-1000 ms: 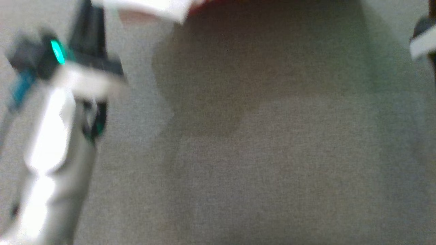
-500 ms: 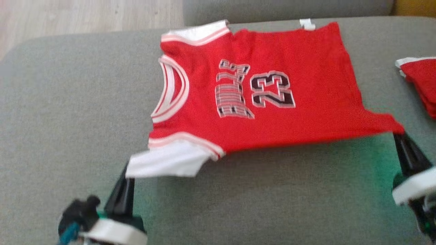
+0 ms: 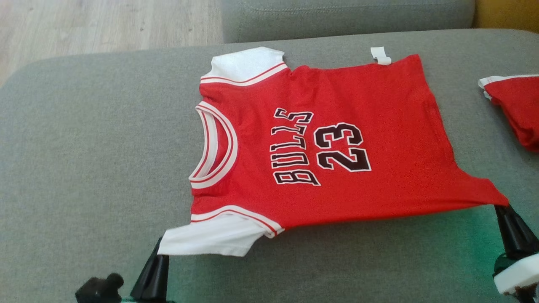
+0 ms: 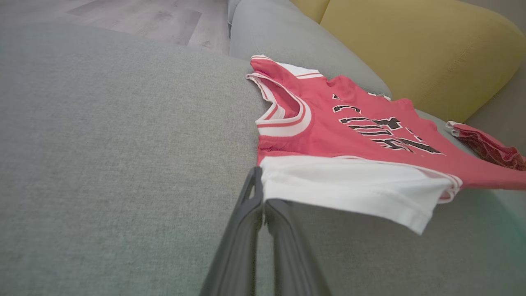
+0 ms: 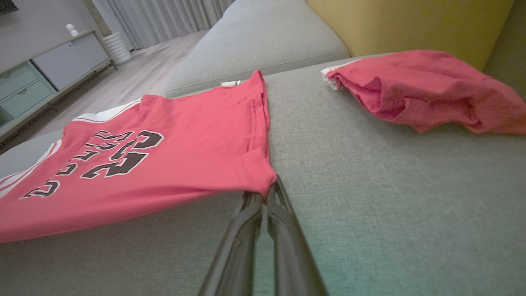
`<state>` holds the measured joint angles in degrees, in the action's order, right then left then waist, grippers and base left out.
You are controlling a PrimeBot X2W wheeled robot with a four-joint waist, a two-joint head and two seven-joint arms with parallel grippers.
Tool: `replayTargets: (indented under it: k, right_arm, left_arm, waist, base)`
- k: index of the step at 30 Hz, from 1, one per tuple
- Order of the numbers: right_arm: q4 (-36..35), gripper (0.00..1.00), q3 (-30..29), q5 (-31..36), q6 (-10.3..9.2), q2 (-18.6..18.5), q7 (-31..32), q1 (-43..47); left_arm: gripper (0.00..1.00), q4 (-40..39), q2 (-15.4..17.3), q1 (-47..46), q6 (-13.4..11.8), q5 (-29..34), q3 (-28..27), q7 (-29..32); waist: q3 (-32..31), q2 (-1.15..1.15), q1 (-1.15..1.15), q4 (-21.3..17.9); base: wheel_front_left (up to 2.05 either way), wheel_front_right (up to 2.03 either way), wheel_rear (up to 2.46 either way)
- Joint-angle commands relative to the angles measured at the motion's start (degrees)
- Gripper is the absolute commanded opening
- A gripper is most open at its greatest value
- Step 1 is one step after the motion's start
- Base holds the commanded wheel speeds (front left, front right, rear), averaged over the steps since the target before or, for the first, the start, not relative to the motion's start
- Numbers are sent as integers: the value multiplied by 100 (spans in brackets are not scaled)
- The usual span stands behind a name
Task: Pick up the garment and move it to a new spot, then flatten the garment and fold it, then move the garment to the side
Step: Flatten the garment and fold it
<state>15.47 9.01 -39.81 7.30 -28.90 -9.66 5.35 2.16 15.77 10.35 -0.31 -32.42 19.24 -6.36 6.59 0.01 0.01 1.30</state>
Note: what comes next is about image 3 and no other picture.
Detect red Bulls 23 jersey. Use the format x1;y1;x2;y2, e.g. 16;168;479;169
157;46;509;257

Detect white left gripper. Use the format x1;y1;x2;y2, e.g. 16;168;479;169
120;237;177;303

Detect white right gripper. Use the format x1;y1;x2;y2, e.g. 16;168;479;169
492;204;539;303

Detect small grey fabric sofa cushion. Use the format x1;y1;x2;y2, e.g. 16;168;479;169
222;0;476;44

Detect yellow fabric furniture piece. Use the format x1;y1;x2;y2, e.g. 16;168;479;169
474;0;539;33

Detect large grey fabric sofa seat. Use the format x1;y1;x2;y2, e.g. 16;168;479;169
0;29;539;303

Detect red shorts with white stripes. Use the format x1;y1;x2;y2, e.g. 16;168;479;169
478;74;539;153

